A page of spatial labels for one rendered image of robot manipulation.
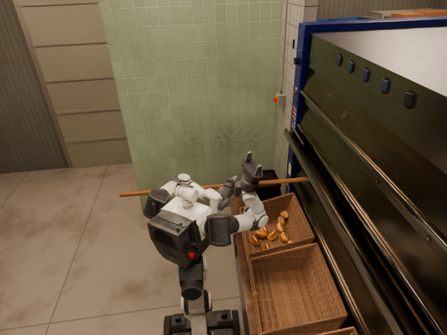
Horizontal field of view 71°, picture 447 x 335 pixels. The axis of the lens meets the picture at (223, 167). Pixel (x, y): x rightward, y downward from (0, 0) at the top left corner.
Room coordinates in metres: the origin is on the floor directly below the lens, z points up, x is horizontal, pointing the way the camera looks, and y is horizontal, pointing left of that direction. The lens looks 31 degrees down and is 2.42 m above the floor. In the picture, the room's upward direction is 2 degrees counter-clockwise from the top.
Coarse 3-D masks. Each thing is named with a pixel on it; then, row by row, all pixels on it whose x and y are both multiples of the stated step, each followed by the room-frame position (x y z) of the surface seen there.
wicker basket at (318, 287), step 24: (264, 264) 1.55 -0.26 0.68; (288, 264) 1.55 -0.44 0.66; (312, 264) 1.49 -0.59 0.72; (264, 288) 1.41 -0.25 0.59; (288, 288) 1.40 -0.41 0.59; (312, 288) 1.37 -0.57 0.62; (336, 288) 1.19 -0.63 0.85; (264, 312) 1.23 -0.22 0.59; (288, 312) 1.22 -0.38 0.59; (336, 312) 1.09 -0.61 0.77
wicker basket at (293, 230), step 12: (264, 204) 2.14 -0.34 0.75; (276, 204) 2.15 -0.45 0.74; (288, 204) 2.15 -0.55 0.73; (276, 216) 2.15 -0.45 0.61; (288, 216) 2.08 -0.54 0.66; (300, 216) 1.90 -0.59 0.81; (276, 228) 2.01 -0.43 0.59; (288, 228) 1.99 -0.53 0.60; (300, 228) 1.83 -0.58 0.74; (264, 240) 1.88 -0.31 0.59; (276, 240) 1.87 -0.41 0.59; (300, 240) 1.62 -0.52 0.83; (312, 240) 1.62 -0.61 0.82; (252, 252) 1.75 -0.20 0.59; (264, 252) 1.59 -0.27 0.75; (276, 252) 1.60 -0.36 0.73
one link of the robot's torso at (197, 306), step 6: (204, 258) 1.31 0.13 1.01; (204, 264) 1.28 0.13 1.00; (204, 270) 1.26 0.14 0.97; (204, 276) 1.31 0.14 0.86; (204, 294) 1.30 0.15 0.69; (186, 300) 1.27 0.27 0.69; (192, 300) 1.26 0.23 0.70; (198, 300) 1.26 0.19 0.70; (204, 300) 1.27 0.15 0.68; (186, 306) 1.24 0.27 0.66; (192, 306) 1.24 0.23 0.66; (198, 306) 1.24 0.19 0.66; (204, 306) 1.24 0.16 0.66; (186, 312) 1.23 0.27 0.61; (192, 312) 1.23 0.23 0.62; (198, 312) 1.23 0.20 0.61; (204, 312) 1.24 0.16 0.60
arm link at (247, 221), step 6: (234, 216) 1.26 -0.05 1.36; (240, 216) 1.28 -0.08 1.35; (246, 216) 1.30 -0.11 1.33; (252, 216) 1.32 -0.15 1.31; (264, 216) 1.32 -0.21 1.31; (240, 222) 1.23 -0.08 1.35; (246, 222) 1.26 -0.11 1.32; (252, 222) 1.29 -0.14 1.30; (258, 222) 1.30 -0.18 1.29; (264, 222) 1.32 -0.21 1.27; (240, 228) 1.22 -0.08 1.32; (246, 228) 1.25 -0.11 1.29; (252, 228) 1.28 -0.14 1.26; (258, 228) 1.31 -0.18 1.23
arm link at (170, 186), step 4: (176, 176) 1.66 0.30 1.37; (180, 176) 1.65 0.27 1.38; (184, 176) 1.66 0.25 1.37; (188, 176) 1.67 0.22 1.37; (172, 180) 1.62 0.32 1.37; (176, 180) 1.62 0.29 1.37; (180, 180) 1.62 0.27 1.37; (184, 180) 1.62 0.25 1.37; (188, 180) 1.64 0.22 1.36; (168, 184) 1.57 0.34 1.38; (172, 184) 1.57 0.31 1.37; (164, 188) 1.51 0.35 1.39; (168, 188) 1.52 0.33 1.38; (172, 188) 1.54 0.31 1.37; (168, 192) 1.49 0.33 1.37; (172, 192) 1.52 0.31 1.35; (172, 196) 1.52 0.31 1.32
